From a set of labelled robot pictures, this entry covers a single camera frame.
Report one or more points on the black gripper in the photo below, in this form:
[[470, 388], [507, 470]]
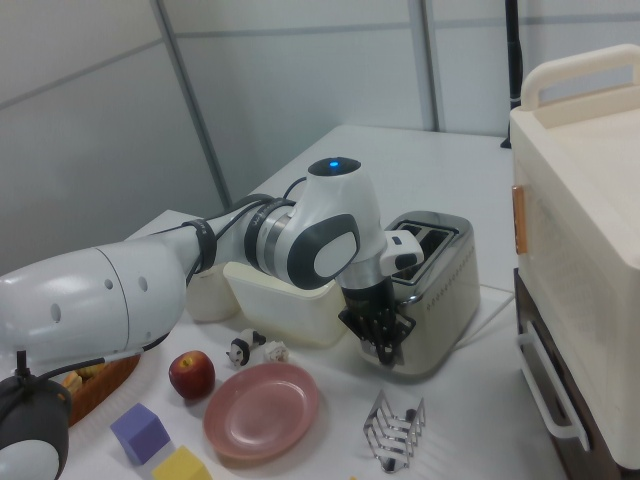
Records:
[[367, 297]]

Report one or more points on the cream and chrome toaster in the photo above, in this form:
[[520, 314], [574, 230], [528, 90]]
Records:
[[445, 305]]

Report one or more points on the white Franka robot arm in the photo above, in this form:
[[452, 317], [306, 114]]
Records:
[[100, 300]]

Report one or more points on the white plastic storage box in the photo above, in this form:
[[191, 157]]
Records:
[[285, 310]]

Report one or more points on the metal toast rack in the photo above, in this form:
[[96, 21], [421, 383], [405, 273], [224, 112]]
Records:
[[395, 435]]

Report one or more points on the small white figurine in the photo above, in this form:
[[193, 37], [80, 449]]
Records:
[[275, 352]]

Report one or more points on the panda figurine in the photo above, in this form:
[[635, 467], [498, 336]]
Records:
[[242, 350]]

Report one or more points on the dark brown drawer box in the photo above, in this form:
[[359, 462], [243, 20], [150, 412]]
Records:
[[522, 300]]

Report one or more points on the pink plate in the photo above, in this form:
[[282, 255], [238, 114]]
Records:
[[260, 415]]

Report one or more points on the red apple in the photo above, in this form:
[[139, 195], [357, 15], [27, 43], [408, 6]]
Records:
[[192, 375]]

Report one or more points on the yellow foam cube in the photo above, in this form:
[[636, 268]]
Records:
[[180, 467]]

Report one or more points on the purple foam cube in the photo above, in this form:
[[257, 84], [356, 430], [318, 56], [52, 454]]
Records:
[[140, 435]]

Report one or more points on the brown wicker basket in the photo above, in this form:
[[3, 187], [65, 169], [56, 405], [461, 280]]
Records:
[[115, 380]]

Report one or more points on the striped long bread roll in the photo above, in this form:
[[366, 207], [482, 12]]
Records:
[[92, 371]]

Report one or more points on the orange glazed bread roll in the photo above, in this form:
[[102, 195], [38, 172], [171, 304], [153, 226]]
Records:
[[72, 382]]

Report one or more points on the black camera stand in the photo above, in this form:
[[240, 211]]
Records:
[[512, 60]]

